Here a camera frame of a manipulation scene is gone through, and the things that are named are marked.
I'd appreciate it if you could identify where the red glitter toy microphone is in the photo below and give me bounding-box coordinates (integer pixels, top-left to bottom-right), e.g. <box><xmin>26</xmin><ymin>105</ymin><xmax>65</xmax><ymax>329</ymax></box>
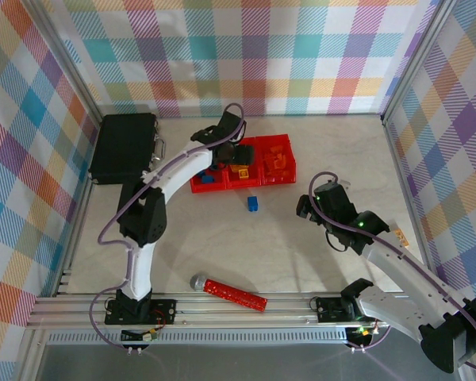
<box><xmin>189</xmin><ymin>272</ymin><xmax>269</xmax><ymax>314</ymax></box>

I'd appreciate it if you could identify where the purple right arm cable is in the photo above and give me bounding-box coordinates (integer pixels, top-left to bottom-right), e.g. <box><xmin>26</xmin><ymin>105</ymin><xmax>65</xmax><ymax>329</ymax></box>
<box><xmin>309</xmin><ymin>171</ymin><xmax>476</xmax><ymax>372</ymax></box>

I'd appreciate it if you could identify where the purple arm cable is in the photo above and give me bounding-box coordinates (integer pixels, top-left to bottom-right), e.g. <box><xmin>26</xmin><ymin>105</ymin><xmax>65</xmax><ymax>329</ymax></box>
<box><xmin>309</xmin><ymin>171</ymin><xmax>476</xmax><ymax>372</ymax></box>
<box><xmin>89</xmin><ymin>102</ymin><xmax>249</xmax><ymax>351</ymax></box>

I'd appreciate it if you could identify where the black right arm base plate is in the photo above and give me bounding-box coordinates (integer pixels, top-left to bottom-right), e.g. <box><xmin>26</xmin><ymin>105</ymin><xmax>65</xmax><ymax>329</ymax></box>
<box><xmin>315</xmin><ymin>295</ymin><xmax>360</xmax><ymax>323</ymax></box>

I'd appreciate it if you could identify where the aluminium frame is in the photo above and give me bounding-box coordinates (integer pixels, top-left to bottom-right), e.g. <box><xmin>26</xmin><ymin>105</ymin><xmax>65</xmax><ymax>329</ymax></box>
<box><xmin>17</xmin><ymin>0</ymin><xmax>471</xmax><ymax>381</ymax></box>

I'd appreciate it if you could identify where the black case with silver handle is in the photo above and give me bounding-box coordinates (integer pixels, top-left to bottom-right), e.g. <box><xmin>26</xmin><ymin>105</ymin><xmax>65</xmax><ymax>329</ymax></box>
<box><xmin>87</xmin><ymin>113</ymin><xmax>167</xmax><ymax>186</ymax></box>

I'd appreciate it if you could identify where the slotted metal cable duct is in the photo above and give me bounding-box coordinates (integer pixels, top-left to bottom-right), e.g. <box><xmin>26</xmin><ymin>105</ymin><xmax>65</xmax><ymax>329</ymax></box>
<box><xmin>47</xmin><ymin>331</ymin><xmax>350</xmax><ymax>347</ymax></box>

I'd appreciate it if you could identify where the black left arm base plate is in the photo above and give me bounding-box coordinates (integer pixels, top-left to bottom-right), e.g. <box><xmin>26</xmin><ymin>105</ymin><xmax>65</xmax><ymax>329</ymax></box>
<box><xmin>105</xmin><ymin>298</ymin><xmax>179</xmax><ymax>325</ymax></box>

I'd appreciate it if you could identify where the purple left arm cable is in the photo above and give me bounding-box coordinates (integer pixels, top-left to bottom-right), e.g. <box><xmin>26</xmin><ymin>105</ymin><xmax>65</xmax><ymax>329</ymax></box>
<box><xmin>89</xmin><ymin>102</ymin><xmax>249</xmax><ymax>351</ymax></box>

